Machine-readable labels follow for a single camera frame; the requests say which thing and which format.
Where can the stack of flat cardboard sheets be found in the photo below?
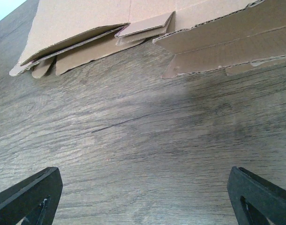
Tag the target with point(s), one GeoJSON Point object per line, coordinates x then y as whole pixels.
{"type": "Point", "coordinates": [62, 24]}

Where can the cardboard box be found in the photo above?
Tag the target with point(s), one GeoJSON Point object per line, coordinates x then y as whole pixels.
{"type": "Point", "coordinates": [216, 34]}

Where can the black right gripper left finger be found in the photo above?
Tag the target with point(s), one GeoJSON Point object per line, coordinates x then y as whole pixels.
{"type": "Point", "coordinates": [34, 200]}

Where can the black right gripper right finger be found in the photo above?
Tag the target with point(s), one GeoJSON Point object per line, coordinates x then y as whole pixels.
{"type": "Point", "coordinates": [255, 201]}

